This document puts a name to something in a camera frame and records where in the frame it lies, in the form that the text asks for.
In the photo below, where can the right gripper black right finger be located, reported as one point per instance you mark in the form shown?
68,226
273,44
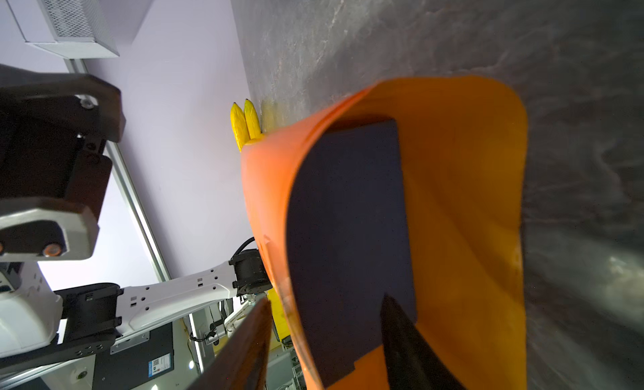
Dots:
410,361

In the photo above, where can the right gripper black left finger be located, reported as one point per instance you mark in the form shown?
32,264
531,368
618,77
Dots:
243,362

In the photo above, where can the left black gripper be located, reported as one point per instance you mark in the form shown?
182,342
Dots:
54,128

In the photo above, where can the dark blue gift box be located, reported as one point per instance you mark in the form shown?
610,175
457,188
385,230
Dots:
347,241

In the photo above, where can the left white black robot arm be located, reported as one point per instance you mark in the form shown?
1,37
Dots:
41,326

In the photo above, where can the white mesh square basket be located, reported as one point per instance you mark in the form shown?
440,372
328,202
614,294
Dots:
70,29

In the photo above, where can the yellow banana bunch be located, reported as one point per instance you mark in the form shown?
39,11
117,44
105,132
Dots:
245,124

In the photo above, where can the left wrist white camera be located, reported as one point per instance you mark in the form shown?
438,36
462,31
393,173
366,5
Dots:
35,229

